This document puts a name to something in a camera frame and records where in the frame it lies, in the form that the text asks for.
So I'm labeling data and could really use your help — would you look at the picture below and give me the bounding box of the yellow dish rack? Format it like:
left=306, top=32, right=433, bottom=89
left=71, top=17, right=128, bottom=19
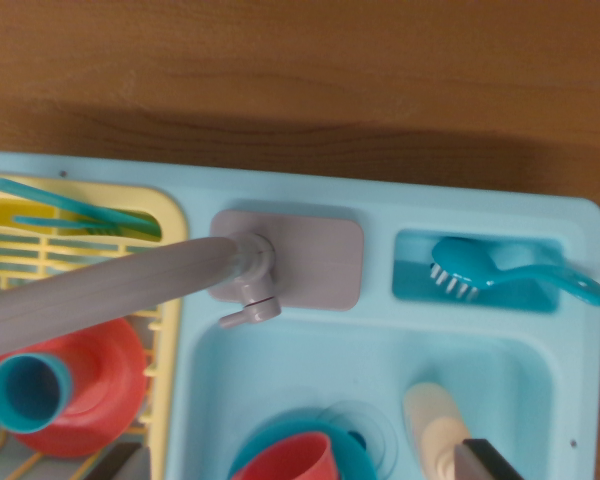
left=0, top=172, right=189, bottom=480

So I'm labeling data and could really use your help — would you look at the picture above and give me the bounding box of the red toy plate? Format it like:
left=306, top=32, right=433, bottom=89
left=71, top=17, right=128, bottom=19
left=0, top=315, right=148, bottom=459

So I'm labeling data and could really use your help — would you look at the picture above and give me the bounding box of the teal cup without handle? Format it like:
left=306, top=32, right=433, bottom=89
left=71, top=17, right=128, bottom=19
left=0, top=352, right=75, bottom=435

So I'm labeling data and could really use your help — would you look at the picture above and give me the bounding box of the teal toy knife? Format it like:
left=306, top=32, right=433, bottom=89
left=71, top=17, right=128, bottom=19
left=0, top=177, right=161, bottom=239

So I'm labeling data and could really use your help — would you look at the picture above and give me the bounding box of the grey toy faucet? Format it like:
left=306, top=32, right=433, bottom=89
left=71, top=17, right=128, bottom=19
left=0, top=208, right=365, bottom=369

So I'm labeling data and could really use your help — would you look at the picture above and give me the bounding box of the teal dish brush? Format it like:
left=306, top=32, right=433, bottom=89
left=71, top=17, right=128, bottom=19
left=429, top=237, right=600, bottom=309

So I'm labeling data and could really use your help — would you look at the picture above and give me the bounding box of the teal toy plate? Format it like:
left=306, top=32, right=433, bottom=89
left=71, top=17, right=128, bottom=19
left=228, top=418, right=376, bottom=480

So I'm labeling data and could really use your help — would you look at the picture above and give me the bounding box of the red toy cup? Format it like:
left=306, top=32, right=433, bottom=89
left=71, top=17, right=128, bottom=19
left=229, top=432, right=339, bottom=480

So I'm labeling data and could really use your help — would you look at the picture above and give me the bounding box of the cream detergent bottle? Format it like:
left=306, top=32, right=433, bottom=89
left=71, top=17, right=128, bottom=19
left=402, top=382, right=474, bottom=480

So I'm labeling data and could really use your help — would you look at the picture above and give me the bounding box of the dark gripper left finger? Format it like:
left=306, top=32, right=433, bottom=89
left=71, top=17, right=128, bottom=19
left=92, top=442, right=152, bottom=480

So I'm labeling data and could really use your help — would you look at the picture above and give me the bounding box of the teal toy fork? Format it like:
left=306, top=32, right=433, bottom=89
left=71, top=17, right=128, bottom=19
left=12, top=215, right=124, bottom=237

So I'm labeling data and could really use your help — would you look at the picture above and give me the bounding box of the light blue toy sink unit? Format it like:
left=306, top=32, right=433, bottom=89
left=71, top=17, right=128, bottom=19
left=0, top=151, right=600, bottom=480

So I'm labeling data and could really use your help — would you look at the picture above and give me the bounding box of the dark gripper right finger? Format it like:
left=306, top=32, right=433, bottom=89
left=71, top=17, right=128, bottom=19
left=454, top=437, right=524, bottom=480

